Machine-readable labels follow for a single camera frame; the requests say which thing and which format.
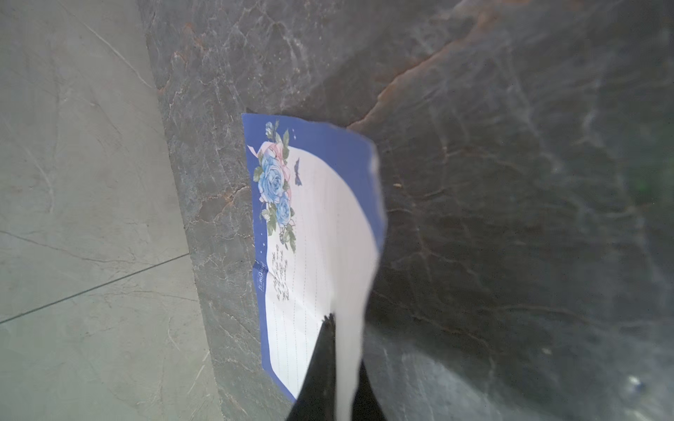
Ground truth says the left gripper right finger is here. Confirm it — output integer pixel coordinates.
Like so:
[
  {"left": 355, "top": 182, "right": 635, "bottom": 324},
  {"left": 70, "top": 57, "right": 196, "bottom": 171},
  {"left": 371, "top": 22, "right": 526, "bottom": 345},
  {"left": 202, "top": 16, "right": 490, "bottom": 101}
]
[{"left": 351, "top": 361, "right": 386, "bottom": 421}]

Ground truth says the blue bordered letter paper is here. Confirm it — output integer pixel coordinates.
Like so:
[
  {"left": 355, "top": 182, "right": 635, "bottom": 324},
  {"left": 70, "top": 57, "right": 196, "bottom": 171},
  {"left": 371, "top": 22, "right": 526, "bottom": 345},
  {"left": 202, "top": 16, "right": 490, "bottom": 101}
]
[{"left": 242, "top": 113, "right": 387, "bottom": 420}]

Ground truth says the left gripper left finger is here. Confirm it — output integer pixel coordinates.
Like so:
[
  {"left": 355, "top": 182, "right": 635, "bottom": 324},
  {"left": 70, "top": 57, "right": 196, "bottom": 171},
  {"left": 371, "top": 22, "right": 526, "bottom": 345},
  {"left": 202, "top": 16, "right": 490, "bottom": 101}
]
[{"left": 286, "top": 314, "right": 336, "bottom": 421}]

